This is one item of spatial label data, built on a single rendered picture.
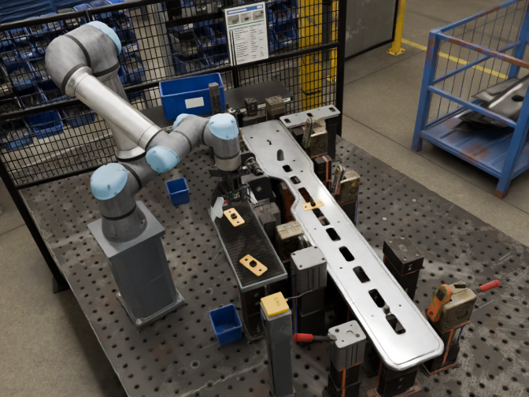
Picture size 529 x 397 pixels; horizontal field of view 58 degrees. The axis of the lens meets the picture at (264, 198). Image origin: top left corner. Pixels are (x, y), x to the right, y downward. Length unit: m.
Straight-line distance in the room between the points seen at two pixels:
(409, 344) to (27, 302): 2.37
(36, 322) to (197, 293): 1.35
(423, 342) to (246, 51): 1.69
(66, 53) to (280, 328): 0.93
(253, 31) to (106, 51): 1.18
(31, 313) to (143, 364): 1.44
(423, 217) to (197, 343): 1.14
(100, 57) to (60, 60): 0.13
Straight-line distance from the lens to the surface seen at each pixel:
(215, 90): 2.29
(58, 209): 2.60
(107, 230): 1.66
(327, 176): 2.12
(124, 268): 1.71
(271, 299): 1.32
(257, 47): 2.57
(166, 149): 1.28
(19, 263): 3.51
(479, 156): 3.71
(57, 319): 3.06
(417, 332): 1.49
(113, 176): 1.57
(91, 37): 1.48
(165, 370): 1.80
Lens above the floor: 2.20
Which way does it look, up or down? 40 degrees down
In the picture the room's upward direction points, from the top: 5 degrees counter-clockwise
